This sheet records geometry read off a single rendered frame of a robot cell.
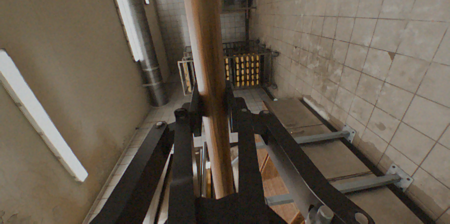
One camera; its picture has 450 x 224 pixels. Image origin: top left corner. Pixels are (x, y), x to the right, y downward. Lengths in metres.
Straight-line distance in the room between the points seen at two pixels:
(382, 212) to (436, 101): 0.71
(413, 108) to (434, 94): 0.14
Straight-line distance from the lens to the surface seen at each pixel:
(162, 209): 2.01
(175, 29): 5.26
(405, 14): 1.51
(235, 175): 2.06
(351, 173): 1.58
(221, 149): 0.21
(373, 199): 1.51
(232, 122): 0.16
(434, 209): 1.63
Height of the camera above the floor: 1.19
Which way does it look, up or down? 3 degrees down
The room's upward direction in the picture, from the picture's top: 96 degrees counter-clockwise
